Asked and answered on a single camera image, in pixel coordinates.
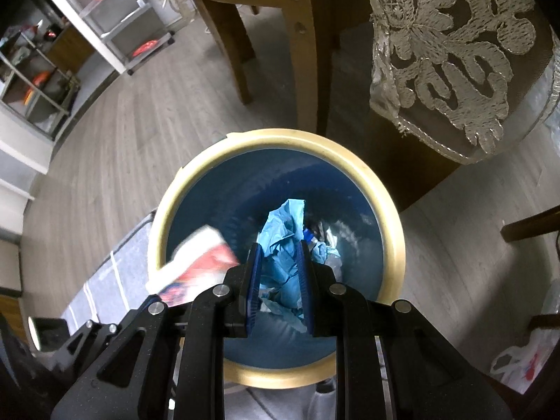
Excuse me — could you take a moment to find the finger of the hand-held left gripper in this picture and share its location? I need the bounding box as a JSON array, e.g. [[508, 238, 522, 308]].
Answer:
[[44, 302, 154, 386]]

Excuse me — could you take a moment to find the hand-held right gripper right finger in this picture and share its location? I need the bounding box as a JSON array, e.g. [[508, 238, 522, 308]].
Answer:
[[297, 240, 515, 420]]

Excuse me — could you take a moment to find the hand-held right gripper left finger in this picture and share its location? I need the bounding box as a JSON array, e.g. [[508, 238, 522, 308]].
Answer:
[[49, 244, 263, 420]]

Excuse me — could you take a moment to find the light blue wrapper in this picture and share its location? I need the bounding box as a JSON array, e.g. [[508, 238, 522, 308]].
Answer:
[[256, 199, 342, 333]]

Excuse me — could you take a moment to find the white red paper packet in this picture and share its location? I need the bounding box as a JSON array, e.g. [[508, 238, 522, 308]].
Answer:
[[146, 225, 241, 307]]

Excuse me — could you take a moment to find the dark bin with yellow rim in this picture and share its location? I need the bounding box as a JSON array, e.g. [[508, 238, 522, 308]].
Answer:
[[146, 128, 405, 390]]

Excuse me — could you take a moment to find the black paper cup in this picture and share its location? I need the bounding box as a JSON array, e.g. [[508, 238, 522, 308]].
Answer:
[[27, 316, 71, 353]]

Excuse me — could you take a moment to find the grey striped mat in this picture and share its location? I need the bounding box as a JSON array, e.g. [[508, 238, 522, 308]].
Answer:
[[59, 210, 158, 329]]

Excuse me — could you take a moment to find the white plastic bag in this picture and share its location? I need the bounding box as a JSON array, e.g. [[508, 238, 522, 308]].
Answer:
[[490, 289, 560, 397]]

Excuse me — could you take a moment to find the dark wooden chair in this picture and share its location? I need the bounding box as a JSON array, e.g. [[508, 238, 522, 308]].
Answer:
[[501, 203, 560, 243]]

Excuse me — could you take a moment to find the light wooden chair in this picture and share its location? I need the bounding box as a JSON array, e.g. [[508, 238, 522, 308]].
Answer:
[[179, 0, 342, 134]]

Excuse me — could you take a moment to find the grey metal storage rack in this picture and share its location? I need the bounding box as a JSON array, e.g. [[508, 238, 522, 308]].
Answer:
[[0, 26, 82, 141]]

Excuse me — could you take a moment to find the orange item on rack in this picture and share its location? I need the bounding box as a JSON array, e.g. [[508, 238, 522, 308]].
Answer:
[[131, 39, 160, 57]]

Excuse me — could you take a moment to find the metal wheeled shelf rack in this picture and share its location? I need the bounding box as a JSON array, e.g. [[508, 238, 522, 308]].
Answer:
[[57, 0, 176, 75]]

